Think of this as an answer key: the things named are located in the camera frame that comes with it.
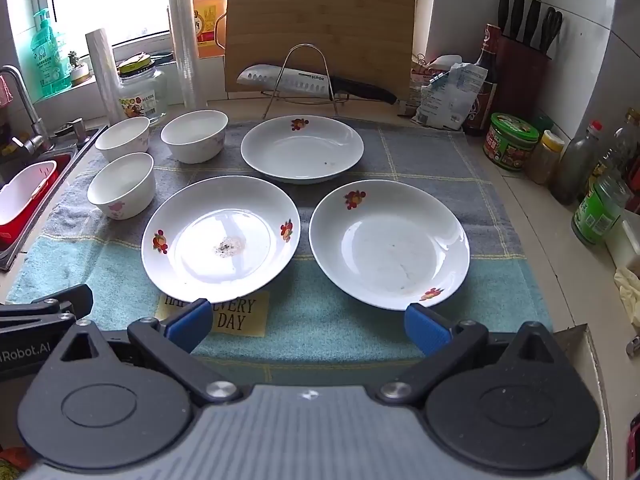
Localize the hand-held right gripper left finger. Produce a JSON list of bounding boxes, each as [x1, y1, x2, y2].
[[60, 298, 242, 407]]

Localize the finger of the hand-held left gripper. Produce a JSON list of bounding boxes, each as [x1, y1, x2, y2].
[[0, 284, 95, 332]]

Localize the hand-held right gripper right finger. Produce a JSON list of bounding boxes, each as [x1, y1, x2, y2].
[[377, 304, 563, 407]]

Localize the stack of white plates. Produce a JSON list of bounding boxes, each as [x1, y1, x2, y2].
[[141, 176, 302, 307]]

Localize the white plate with fruit print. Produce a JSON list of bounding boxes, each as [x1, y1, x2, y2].
[[240, 115, 365, 185], [308, 178, 471, 311]]

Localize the white bowl with pink print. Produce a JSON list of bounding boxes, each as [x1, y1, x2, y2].
[[160, 109, 229, 164], [95, 116, 152, 163], [87, 152, 156, 220]]

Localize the red basin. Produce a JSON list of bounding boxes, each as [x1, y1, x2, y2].
[[0, 155, 76, 252]]

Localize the grey and blue checked towel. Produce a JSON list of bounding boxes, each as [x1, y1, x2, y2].
[[5, 115, 553, 386]]

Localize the steel sink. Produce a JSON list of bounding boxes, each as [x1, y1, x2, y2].
[[0, 125, 108, 271]]

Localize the green lidded sauce jar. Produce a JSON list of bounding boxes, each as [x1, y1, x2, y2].
[[482, 112, 541, 172]]

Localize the small yellow lid jar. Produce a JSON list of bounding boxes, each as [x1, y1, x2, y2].
[[525, 130, 566, 185]]

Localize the green label bottle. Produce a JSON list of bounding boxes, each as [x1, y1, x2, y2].
[[571, 170, 632, 247]]

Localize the steel faucet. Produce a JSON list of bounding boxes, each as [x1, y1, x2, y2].
[[0, 65, 53, 153]]

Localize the yellow glove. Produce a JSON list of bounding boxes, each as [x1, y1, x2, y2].
[[614, 266, 640, 326]]

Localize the white plastic box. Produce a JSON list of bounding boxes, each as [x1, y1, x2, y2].
[[604, 210, 640, 276]]

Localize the glass jar with green lid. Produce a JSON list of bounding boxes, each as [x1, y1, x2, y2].
[[116, 55, 168, 126]]

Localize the glass bottle with red cap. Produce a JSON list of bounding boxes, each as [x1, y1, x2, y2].
[[550, 120, 603, 206]]

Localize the cling film roll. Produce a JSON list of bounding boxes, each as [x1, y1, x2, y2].
[[167, 0, 201, 111], [85, 28, 123, 123]]

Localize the small potted plant figurine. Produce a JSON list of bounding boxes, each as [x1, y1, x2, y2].
[[67, 51, 91, 86]]

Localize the white packet bag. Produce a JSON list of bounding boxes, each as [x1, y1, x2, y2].
[[411, 55, 488, 132]]

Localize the dark soy sauce bottle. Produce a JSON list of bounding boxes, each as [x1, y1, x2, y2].
[[462, 23, 502, 137]]

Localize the green soap bottle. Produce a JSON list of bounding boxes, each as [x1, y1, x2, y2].
[[30, 8, 73, 98]]

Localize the brown knife block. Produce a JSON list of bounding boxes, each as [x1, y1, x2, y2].
[[492, 34, 553, 123]]

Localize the clear glass bottle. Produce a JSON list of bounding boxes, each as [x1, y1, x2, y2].
[[607, 107, 640, 196]]

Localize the orange cooking wine bottle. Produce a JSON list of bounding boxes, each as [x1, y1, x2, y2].
[[179, 0, 228, 59]]

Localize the black kitchen scissors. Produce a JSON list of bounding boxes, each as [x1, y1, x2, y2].
[[541, 6, 564, 56]]

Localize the bamboo cutting board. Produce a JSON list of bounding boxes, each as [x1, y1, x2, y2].
[[216, 0, 417, 106]]

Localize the steel kitchen knife black handle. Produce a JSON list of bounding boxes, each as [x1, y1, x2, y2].
[[236, 64, 398, 106]]

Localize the metal wire rack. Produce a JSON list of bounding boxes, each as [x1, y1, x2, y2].
[[260, 44, 351, 120]]

